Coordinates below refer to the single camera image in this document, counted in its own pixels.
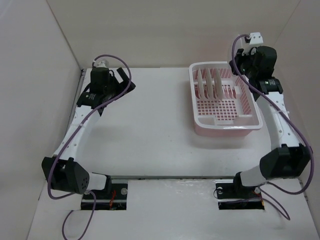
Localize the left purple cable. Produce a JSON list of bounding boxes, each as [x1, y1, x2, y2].
[[47, 54, 132, 238]]

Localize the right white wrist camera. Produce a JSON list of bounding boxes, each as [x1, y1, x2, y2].
[[243, 32, 264, 52]]

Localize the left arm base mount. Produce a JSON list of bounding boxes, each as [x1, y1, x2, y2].
[[93, 179, 128, 211]]

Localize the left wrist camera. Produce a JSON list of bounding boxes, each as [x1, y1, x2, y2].
[[93, 59, 110, 69]]

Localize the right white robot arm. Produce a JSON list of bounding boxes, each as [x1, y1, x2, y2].
[[189, 46, 314, 199]]

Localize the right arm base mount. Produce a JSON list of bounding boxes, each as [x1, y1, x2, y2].
[[214, 181, 265, 210]]

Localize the white plate with characters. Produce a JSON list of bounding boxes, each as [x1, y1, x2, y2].
[[214, 68, 223, 101]]

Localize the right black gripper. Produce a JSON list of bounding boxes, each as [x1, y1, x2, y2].
[[230, 47, 258, 80]]

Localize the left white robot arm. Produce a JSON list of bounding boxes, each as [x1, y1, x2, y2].
[[41, 66, 136, 200]]

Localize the pink plastic dish rack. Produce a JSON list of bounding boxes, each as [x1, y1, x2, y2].
[[188, 61, 263, 137]]

